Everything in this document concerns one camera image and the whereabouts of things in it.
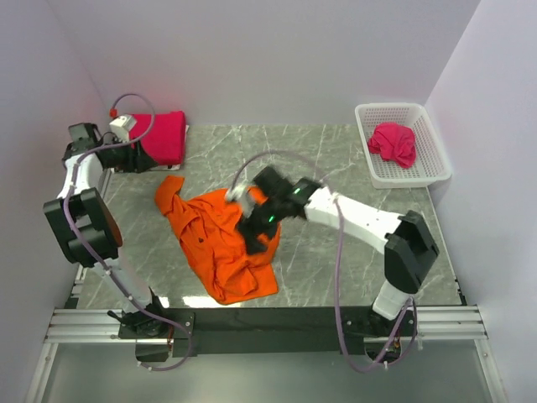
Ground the white plastic basket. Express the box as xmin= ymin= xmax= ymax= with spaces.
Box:
xmin=355 ymin=102 xmax=451 ymax=189

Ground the crumpled crimson t shirt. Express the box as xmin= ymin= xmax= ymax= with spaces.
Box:
xmin=368 ymin=123 xmax=417 ymax=169

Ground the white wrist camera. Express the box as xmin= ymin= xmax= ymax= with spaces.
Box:
xmin=109 ymin=114 xmax=137 ymax=143
xmin=225 ymin=184 xmax=257 ymax=218

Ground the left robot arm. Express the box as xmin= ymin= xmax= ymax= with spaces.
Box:
xmin=43 ymin=123 xmax=168 ymax=338

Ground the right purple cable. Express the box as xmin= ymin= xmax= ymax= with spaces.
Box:
xmin=230 ymin=150 xmax=420 ymax=374

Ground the purple cable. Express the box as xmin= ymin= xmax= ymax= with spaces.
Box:
xmin=62 ymin=92 xmax=195 ymax=372
xmin=230 ymin=150 xmax=420 ymax=374

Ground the folded crimson t shirt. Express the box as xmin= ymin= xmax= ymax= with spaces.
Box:
xmin=131 ymin=111 xmax=186 ymax=172

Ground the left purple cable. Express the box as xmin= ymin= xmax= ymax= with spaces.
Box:
xmin=62 ymin=92 xmax=195 ymax=372

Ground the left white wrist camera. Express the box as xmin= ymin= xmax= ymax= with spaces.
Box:
xmin=109 ymin=114 xmax=137 ymax=143

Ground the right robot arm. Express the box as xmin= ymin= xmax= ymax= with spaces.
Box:
xmin=225 ymin=166 xmax=440 ymax=320

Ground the orange t shirt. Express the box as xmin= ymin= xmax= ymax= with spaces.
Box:
xmin=154 ymin=175 xmax=281 ymax=305

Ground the black base beam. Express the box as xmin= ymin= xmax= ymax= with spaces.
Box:
xmin=117 ymin=306 xmax=419 ymax=359

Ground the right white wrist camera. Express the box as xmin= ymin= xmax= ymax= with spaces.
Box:
xmin=225 ymin=184 xmax=257 ymax=218

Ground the aluminium rail frame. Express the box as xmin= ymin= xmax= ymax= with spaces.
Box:
xmin=26 ymin=270 xmax=506 ymax=402

